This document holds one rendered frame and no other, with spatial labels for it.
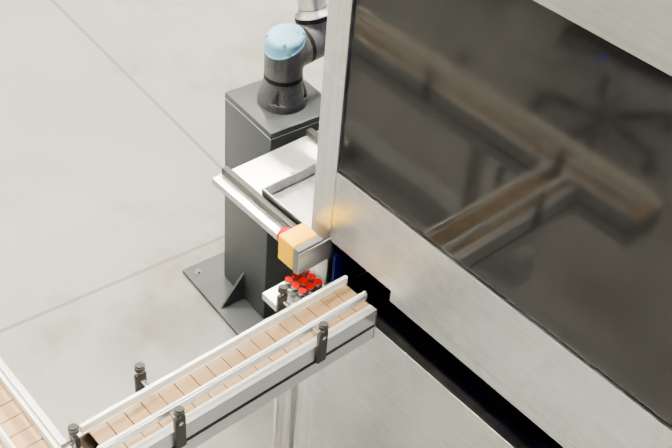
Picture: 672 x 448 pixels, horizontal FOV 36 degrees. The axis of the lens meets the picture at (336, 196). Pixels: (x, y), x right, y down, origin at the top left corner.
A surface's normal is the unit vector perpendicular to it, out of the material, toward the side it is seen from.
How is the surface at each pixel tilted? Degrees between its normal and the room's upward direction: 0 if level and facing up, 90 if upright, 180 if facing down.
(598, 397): 90
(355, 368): 90
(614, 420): 90
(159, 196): 0
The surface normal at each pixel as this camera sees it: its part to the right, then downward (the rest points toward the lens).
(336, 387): -0.75, 0.38
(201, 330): 0.07, -0.77
